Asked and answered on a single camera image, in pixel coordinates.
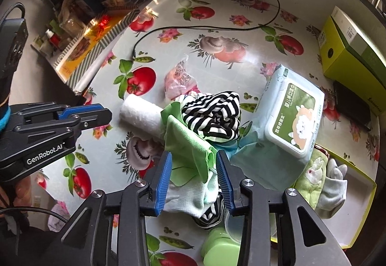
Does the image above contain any person's left hand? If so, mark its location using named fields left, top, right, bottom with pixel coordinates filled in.
left=0, top=177, right=33, bottom=217

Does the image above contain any blue face mask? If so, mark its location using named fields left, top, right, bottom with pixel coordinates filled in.
left=217, top=119, right=261, bottom=162

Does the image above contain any black flat device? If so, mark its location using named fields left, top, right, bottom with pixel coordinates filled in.
left=333, top=80, right=373, bottom=132

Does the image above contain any thin black cable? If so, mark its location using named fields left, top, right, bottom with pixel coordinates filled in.
left=132, top=0, right=281, bottom=60

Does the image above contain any pink plastic bag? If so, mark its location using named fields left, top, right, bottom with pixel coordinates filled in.
left=164, top=55, right=200, bottom=100

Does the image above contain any green cloth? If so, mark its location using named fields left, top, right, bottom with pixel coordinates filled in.
left=160, top=101, right=218, bottom=187

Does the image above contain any green cardboard box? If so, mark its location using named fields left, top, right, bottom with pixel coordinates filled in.
left=318, top=6, right=386, bottom=90

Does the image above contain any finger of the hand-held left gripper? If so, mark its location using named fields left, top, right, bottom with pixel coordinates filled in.
left=10, top=102, right=103, bottom=122
left=18, top=108, right=113, bottom=137

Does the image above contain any yellow-green shallow box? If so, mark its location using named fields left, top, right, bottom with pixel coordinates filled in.
left=271, top=145, right=377, bottom=250

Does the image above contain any green plastic bottle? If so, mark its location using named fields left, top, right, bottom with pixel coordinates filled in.
left=201, top=227, right=242, bottom=266

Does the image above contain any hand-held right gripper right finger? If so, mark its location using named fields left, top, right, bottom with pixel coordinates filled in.
left=215, top=150, right=355, bottom=266

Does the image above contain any white grey sock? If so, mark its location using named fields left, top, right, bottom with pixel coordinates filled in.
left=317, top=157, right=349, bottom=219

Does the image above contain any green bunny baby garment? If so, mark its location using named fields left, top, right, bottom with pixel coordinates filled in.
left=294, top=148, right=332, bottom=209

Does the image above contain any striped patterned box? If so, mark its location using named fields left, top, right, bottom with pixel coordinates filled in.
left=53, top=11, right=139, bottom=91

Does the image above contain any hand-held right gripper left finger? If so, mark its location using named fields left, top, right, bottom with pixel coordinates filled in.
left=45, top=151, right=174, bottom=266

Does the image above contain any black white striped sock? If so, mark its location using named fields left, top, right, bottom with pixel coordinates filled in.
left=193, top=196, right=225, bottom=229
left=180, top=90, right=242, bottom=145

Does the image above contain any clear plastic lid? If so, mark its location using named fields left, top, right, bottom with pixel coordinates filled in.
left=225, top=215, right=248, bottom=245

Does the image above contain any vegetable print tablecloth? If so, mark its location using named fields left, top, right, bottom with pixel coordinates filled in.
left=30, top=0, right=380, bottom=266

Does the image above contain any wet wipes pack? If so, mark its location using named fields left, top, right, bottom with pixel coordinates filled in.
left=231, top=64, right=325, bottom=192

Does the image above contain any white knit sock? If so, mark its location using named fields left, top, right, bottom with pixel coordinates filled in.
left=164, top=175, right=224, bottom=220

